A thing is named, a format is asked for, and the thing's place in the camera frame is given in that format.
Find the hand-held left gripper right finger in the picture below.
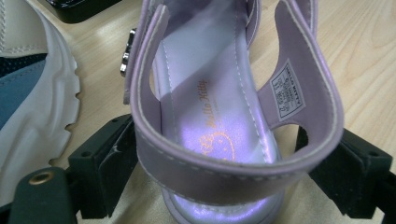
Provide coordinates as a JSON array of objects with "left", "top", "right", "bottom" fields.
[{"left": 294, "top": 125, "right": 394, "bottom": 219}]

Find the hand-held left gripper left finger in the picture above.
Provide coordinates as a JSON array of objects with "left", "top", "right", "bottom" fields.
[{"left": 68, "top": 113, "right": 140, "bottom": 219}]

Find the navy and white sneaker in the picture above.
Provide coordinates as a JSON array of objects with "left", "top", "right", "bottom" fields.
[{"left": 0, "top": 0, "right": 81, "bottom": 208}]

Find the lilac sneaker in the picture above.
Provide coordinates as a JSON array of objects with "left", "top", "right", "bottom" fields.
[{"left": 120, "top": 0, "right": 345, "bottom": 224}]

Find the red and black shoe rack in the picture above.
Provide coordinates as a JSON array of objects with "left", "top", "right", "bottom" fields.
[{"left": 46, "top": 0, "right": 123, "bottom": 24}]

